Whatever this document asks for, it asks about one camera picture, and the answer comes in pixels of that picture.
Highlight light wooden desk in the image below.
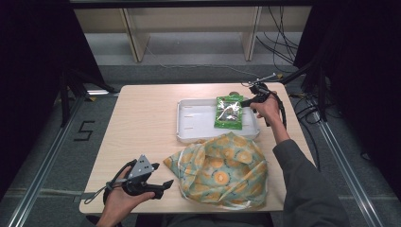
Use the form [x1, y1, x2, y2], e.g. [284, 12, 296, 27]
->
[70, 0, 313, 63]

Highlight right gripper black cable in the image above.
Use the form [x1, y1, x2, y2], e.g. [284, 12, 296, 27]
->
[266, 89, 288, 131]

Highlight orange green patterned cloth bag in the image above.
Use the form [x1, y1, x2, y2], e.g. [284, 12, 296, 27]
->
[163, 131, 269, 211]

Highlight long aluminium rail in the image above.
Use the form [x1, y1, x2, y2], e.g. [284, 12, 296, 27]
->
[7, 94, 88, 227]
[310, 103, 385, 227]

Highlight white plastic tray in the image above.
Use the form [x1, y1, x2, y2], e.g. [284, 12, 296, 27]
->
[175, 97, 261, 145]

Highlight black curtain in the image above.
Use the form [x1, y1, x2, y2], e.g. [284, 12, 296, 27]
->
[0, 0, 107, 197]
[292, 0, 401, 202]

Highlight green snack packet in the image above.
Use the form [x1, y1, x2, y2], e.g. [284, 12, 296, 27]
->
[214, 94, 245, 131]

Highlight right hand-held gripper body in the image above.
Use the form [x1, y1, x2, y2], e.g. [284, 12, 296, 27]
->
[248, 73, 277, 104]

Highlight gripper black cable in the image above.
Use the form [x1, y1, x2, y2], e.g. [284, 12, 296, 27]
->
[266, 89, 288, 131]
[83, 159, 138, 206]

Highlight black metal stand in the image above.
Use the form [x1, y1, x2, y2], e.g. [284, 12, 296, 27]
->
[279, 58, 330, 123]
[60, 67, 118, 128]

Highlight person's right hand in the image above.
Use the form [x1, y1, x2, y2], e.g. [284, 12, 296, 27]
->
[250, 91, 281, 127]

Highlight short aluminium rail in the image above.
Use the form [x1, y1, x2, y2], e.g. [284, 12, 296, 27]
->
[86, 89, 121, 96]

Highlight person's left hand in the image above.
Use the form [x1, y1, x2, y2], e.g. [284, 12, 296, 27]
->
[103, 165, 156, 221]

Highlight black floor cables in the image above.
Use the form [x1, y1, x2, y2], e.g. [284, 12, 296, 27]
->
[288, 91, 324, 173]

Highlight bundle of black cables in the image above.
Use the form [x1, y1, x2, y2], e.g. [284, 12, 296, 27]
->
[255, 6, 302, 74]

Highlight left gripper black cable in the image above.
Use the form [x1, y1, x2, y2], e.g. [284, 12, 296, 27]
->
[83, 159, 138, 206]

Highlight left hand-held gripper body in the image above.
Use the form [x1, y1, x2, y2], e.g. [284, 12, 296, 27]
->
[122, 154, 158, 197]

